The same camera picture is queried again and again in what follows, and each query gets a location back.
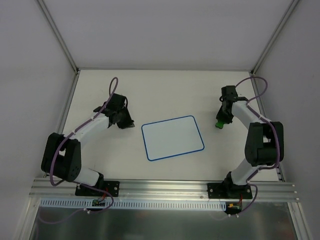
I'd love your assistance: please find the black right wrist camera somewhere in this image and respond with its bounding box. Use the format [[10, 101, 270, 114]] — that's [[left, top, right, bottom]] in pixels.
[[219, 85, 238, 102]]

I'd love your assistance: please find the left aluminium frame post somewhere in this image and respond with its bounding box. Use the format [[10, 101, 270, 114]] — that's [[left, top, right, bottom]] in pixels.
[[35, 0, 79, 74]]

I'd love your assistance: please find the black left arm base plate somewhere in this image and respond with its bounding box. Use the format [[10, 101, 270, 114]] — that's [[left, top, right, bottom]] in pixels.
[[75, 180, 120, 197]]

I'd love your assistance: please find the green bone-shaped eraser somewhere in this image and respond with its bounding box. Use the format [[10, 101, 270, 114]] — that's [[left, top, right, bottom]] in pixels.
[[215, 121, 225, 129]]

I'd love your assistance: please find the aluminium mounting rail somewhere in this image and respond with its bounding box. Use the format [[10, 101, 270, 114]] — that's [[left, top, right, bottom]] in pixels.
[[28, 178, 300, 203]]

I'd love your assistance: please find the right aluminium frame post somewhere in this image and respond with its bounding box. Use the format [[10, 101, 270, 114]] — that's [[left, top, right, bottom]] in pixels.
[[250, 0, 301, 75]]

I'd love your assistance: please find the aluminium frame post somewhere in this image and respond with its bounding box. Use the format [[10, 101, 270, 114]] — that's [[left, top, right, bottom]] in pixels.
[[250, 0, 301, 75], [35, 0, 79, 74]]

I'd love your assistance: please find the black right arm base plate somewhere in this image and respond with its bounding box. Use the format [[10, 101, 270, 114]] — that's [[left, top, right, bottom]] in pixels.
[[207, 182, 253, 200]]

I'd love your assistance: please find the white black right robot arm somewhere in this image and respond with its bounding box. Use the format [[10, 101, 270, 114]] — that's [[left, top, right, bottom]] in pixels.
[[215, 100, 284, 198]]

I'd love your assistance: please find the blue-framed whiteboard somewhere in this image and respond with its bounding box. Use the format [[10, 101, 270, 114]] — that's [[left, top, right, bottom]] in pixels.
[[141, 115, 205, 162]]

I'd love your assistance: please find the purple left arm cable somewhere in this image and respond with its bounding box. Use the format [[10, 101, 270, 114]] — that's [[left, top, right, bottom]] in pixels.
[[37, 76, 119, 224]]

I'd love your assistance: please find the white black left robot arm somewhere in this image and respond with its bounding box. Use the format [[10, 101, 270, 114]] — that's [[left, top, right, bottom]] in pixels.
[[41, 106, 135, 196]]

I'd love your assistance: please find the white slotted cable duct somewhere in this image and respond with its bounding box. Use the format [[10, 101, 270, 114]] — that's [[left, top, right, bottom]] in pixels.
[[39, 198, 227, 212]]

